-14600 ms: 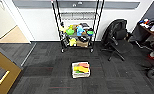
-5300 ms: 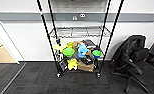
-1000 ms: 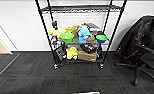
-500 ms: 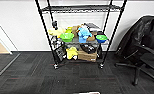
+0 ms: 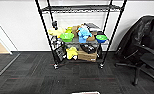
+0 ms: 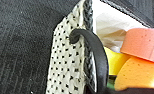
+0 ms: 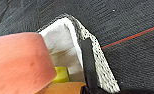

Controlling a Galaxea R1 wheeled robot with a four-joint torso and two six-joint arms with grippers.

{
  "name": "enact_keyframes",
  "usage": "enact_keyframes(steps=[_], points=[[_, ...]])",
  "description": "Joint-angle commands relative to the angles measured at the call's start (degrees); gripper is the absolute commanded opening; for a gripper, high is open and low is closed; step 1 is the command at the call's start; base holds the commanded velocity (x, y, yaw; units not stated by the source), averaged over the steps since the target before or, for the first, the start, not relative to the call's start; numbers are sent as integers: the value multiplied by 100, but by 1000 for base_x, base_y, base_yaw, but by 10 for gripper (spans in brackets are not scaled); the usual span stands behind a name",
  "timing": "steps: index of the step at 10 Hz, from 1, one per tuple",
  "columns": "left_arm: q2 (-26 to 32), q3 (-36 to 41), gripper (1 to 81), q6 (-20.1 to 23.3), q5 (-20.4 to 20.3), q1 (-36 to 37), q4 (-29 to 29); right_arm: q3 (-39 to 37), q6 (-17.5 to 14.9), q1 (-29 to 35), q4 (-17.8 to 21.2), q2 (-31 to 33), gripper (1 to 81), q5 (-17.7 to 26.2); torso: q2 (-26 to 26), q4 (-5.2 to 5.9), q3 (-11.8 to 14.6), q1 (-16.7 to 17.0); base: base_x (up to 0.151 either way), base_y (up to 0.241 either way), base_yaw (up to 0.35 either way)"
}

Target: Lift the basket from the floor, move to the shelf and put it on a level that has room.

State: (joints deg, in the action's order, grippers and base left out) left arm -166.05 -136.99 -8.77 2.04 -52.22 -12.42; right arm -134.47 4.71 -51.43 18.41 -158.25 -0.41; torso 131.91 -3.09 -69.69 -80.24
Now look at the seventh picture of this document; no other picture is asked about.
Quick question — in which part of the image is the yellow block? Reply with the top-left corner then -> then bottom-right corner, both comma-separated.
52,66 -> 71,84

